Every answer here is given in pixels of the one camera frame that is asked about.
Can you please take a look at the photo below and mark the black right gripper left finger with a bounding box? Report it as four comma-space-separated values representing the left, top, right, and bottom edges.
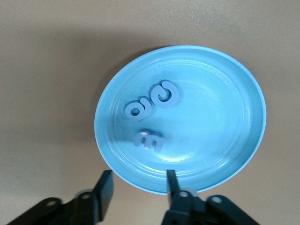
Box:
0, 170, 114, 225

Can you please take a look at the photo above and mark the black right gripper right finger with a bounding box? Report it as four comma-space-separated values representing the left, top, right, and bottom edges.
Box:
161, 169, 258, 225

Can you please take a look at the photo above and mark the blue foam letter E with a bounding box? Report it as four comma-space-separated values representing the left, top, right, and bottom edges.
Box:
133, 128, 165, 153

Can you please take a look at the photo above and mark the blue foam letter Q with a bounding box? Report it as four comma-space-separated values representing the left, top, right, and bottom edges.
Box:
125, 101, 153, 123

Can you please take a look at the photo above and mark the blue foam letter G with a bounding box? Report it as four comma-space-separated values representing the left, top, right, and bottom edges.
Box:
152, 80, 180, 110

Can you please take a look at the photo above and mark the blue plate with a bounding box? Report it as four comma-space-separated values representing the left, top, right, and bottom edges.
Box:
93, 45, 268, 195

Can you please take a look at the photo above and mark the table cover sheet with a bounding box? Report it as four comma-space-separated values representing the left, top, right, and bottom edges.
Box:
0, 0, 300, 225

